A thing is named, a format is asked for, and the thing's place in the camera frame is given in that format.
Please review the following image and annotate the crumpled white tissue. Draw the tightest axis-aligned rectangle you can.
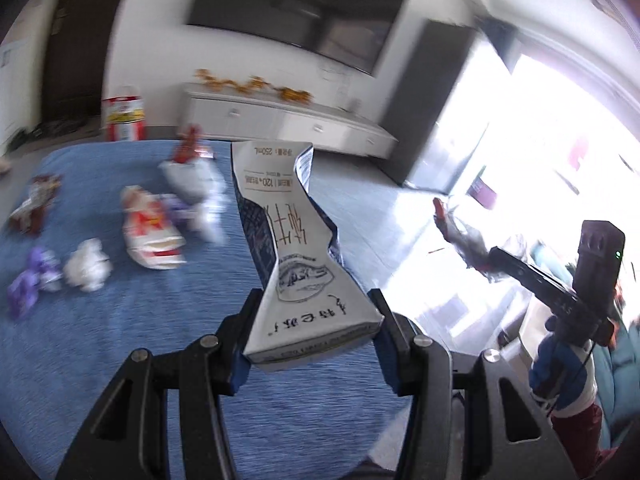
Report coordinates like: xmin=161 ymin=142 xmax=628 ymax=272
xmin=64 ymin=238 xmax=112 ymax=292

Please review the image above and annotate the crushed white blue milk carton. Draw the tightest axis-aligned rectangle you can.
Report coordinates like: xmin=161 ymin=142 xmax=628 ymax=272
xmin=231 ymin=141 xmax=385 ymax=372

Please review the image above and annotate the small purple wrapper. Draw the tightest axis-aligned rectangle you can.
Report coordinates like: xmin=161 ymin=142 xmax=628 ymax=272
xmin=167 ymin=195 xmax=202 ymax=224

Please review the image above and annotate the white plastic bag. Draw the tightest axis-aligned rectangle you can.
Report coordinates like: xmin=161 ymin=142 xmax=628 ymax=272
xmin=159 ymin=159 xmax=227 ymax=202

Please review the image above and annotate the purple candy wrapper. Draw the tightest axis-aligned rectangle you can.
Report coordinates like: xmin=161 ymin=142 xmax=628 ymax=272
xmin=7 ymin=247 xmax=63 ymax=322

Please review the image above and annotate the dark brown door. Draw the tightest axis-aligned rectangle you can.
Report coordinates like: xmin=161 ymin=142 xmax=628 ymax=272
xmin=40 ymin=0 xmax=137 ymax=127

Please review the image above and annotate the cardboard box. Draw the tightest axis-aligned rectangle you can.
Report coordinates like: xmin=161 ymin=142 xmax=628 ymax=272
xmin=500 ymin=292 xmax=556 ymax=376

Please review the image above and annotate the white television cabinet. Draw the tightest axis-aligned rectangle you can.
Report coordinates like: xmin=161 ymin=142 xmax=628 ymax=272
xmin=181 ymin=82 xmax=399 ymax=159

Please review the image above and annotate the brown snack wrapper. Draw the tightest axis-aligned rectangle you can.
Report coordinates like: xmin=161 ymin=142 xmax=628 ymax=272
xmin=7 ymin=174 xmax=63 ymax=236

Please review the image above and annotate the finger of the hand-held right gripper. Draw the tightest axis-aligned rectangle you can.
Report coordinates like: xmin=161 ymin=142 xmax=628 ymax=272
xmin=488 ymin=246 xmax=577 ymax=307

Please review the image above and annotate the person's right forearm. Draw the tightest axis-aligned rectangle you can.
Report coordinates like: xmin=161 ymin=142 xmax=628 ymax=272
xmin=529 ymin=331 xmax=604 ymax=480

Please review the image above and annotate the silver red snack wrapper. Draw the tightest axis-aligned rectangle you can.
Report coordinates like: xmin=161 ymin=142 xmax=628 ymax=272
xmin=432 ymin=197 xmax=528 ymax=284

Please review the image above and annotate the teal sofa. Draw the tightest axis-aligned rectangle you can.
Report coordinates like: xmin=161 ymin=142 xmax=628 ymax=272
xmin=592 ymin=310 xmax=640 ymax=456

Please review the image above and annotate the black wall television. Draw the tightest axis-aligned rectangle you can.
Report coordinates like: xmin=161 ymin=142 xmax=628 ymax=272
xmin=186 ymin=0 xmax=407 ymax=79

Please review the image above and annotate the blue carpet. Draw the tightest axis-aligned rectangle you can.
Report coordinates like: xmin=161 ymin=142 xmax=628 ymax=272
xmin=0 ymin=139 xmax=418 ymax=480

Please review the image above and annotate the crumpled white paper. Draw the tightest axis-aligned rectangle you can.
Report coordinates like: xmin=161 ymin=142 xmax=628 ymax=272
xmin=187 ymin=200 xmax=229 ymax=244

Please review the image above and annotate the red white paper bucket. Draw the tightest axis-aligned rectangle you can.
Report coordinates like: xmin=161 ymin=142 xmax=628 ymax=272
xmin=101 ymin=86 xmax=147 ymax=142

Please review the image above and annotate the orange white snack bag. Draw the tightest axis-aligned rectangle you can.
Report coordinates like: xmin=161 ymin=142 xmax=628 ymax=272
xmin=121 ymin=186 xmax=187 ymax=271

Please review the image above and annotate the purple box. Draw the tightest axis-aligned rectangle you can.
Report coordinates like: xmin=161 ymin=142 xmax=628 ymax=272
xmin=465 ymin=177 xmax=499 ymax=209

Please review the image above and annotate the tall grey cabinet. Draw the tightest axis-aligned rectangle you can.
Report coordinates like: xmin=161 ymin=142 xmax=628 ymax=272
xmin=382 ymin=20 xmax=482 ymax=189

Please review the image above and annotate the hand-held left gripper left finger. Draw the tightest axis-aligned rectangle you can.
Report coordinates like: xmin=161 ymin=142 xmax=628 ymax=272
xmin=55 ymin=287 xmax=266 ymax=480

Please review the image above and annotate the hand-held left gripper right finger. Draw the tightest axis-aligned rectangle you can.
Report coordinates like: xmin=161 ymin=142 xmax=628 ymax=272
xmin=368 ymin=288 xmax=582 ymax=480

